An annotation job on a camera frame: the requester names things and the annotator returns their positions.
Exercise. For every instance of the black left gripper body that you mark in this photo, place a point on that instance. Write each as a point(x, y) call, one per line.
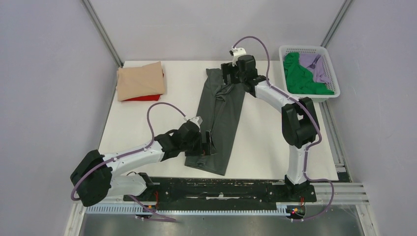
point(196, 147)

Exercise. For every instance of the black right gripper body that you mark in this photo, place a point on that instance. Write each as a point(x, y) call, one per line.
point(236, 76)

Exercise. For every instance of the grey t shirt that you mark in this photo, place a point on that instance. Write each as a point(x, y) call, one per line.
point(220, 108)

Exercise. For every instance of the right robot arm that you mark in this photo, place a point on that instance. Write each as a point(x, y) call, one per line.
point(298, 116)

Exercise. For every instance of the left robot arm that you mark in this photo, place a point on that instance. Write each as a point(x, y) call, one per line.
point(99, 176)

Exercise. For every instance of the red folded t shirt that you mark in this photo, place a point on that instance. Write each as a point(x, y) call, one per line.
point(145, 97)

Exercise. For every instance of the green t shirt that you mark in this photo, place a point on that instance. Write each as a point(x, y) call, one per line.
point(299, 80)

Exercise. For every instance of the white plastic laundry basket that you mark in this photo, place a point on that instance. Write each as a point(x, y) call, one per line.
point(329, 71)

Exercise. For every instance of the purple t shirt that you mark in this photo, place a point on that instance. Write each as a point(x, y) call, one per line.
point(315, 64)

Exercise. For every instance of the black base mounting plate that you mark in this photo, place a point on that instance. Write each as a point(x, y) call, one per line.
point(171, 193)

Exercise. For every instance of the beige folded t shirt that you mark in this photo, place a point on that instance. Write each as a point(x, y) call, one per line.
point(127, 76)

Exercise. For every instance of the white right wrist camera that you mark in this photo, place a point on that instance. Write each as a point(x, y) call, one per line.
point(236, 53)

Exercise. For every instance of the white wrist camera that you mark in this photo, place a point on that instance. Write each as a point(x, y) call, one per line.
point(236, 53)
point(196, 120)

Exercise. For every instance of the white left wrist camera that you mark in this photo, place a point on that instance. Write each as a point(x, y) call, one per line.
point(196, 120)

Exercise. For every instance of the aluminium frame rail right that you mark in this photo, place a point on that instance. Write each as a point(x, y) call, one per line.
point(336, 22)

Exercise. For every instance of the aluminium frame rail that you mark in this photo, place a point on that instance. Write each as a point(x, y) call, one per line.
point(336, 22)
point(102, 32)

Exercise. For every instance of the aluminium frame rail left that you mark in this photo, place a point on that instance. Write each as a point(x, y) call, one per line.
point(102, 32)

